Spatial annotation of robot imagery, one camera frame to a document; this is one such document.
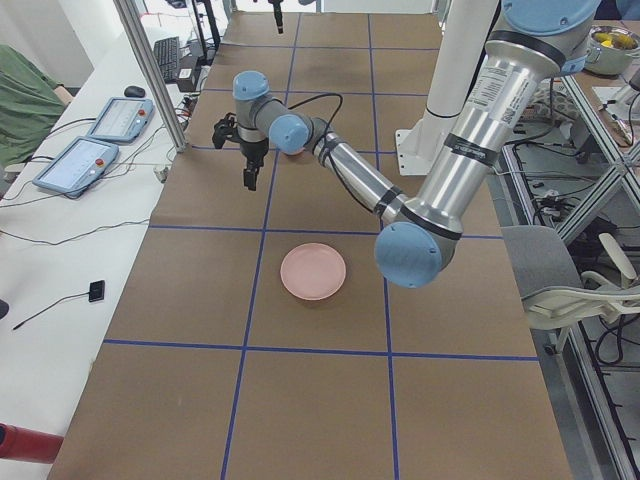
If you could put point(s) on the teach pendant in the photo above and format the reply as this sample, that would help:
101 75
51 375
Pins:
122 120
83 162

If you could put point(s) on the aluminium frame post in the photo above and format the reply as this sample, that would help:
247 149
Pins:
135 32

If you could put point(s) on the grey office chair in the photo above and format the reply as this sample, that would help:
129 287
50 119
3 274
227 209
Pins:
555 295

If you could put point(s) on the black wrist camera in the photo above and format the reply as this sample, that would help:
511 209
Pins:
225 130

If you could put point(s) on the brown table mat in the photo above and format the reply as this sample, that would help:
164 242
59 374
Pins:
211 369

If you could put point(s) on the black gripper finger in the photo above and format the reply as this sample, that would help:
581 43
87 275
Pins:
250 178

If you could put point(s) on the steel pot with fruit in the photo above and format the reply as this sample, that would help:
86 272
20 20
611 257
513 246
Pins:
611 50

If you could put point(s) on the black phone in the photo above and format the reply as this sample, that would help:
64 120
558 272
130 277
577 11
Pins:
96 291

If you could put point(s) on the aluminium side frame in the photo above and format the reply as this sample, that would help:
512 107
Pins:
584 183

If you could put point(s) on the far teach pendant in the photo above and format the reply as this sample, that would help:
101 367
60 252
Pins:
122 120

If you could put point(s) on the black keyboard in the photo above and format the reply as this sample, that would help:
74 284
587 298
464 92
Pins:
167 55

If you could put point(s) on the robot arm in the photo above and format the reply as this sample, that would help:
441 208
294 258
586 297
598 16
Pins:
531 41

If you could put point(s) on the pink bowl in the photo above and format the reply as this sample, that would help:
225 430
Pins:
296 152

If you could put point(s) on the near teach pendant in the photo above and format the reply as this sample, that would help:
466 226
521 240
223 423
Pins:
83 162

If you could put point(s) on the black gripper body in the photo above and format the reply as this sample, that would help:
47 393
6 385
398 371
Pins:
251 149
277 20

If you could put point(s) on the black computer mouse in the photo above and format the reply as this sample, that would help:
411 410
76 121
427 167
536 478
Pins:
133 91

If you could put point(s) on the red bottle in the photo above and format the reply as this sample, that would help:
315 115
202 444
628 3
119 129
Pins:
21 444

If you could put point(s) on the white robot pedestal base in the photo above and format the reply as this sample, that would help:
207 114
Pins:
465 26

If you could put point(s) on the pink plate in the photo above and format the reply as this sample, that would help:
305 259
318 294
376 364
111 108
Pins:
313 271

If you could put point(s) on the person in green shirt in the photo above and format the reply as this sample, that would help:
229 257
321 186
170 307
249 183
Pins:
31 104

